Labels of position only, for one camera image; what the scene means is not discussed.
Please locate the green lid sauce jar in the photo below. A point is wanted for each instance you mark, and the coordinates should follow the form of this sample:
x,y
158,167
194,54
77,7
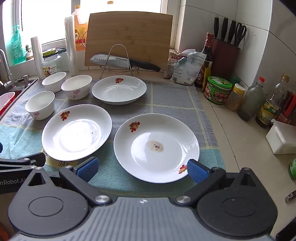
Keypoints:
x,y
218,92

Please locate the blue bag clip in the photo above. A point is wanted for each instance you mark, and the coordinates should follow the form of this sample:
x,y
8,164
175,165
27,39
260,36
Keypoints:
x,y
182,59

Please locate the black metal tool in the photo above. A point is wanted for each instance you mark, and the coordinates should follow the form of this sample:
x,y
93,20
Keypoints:
x,y
290,197

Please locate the tall plastic bag roll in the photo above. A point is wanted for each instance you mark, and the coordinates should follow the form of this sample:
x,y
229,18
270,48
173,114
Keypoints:
x,y
70,46

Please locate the yellow narrow packet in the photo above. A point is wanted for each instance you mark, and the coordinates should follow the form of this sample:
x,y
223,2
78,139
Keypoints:
x,y
207,80

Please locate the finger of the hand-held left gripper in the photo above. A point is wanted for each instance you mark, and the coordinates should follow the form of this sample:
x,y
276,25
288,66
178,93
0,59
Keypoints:
x,y
23,162
1,147

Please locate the steel sink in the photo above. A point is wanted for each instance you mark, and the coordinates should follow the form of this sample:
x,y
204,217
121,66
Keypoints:
x,y
29,83

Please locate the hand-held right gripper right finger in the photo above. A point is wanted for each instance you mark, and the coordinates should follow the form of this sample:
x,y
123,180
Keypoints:
x,y
196,170

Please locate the orange print bag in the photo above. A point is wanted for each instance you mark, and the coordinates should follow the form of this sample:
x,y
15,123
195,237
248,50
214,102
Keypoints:
x,y
171,66

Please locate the white printed bag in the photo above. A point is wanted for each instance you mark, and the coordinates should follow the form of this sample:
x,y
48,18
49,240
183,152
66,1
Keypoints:
x,y
187,69

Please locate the white bowl pink flower print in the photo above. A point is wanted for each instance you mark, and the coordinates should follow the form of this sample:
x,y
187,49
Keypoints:
x,y
39,106
76,89
54,83

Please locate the white plastic container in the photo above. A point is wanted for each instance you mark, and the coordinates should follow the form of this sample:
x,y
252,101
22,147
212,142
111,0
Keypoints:
x,y
281,141

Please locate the small potted plant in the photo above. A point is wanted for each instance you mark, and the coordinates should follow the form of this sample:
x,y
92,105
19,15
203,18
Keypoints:
x,y
28,52

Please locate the green detergent bottle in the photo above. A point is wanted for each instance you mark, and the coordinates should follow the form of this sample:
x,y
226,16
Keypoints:
x,y
17,46

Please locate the window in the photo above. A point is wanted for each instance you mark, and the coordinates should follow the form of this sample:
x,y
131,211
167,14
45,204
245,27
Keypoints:
x,y
46,20

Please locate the dark soy sauce bottle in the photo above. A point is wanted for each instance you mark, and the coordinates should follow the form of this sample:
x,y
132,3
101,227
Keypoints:
x,y
207,58

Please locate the metal faucet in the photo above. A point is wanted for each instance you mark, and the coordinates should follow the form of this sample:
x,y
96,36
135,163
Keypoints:
x,y
5,67

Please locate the white floral plates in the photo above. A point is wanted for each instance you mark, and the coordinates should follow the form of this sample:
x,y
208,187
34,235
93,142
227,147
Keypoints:
x,y
76,136

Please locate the orange label liquid jug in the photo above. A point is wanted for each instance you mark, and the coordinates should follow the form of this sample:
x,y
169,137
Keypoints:
x,y
79,34

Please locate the white plate red flower print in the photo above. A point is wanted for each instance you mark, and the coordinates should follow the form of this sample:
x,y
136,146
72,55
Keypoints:
x,y
120,92
161,139

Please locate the clear jar dark lid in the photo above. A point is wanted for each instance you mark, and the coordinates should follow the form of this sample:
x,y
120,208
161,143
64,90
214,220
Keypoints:
x,y
63,60

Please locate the bamboo cutting board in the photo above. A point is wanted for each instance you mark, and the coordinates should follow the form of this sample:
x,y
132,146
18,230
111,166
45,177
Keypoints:
x,y
129,34

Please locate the dark red knife block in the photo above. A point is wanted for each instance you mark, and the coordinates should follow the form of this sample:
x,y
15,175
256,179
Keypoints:
x,y
225,60

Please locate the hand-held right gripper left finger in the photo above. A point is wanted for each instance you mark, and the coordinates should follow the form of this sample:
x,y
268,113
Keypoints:
x,y
87,168

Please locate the grey teal checked mat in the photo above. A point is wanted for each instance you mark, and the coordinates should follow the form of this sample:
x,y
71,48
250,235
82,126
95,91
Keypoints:
x,y
166,99

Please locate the red basin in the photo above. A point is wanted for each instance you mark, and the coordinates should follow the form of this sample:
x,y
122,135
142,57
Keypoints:
x,y
7,102

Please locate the yellow lid spice jar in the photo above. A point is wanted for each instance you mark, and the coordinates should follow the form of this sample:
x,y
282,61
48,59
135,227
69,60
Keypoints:
x,y
234,99

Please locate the short plastic bag roll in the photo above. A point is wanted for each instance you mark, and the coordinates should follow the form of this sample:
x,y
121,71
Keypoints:
x,y
37,56

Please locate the dark red bottle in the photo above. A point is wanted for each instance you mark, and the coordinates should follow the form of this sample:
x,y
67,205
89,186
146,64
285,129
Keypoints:
x,y
289,106

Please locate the green cap bottle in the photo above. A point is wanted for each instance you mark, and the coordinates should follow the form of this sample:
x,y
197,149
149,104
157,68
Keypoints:
x,y
235,80

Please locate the clear bottle red cap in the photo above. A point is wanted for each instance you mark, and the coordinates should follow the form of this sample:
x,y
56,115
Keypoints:
x,y
251,102

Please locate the green can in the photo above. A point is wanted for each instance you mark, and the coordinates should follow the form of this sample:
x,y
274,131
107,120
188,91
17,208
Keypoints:
x,y
292,169

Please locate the glass jar green lid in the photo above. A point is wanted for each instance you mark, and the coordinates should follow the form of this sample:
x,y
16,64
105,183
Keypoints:
x,y
49,64

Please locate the oil bottle green yellow label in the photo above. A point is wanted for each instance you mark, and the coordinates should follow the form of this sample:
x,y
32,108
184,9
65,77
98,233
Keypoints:
x,y
268,111

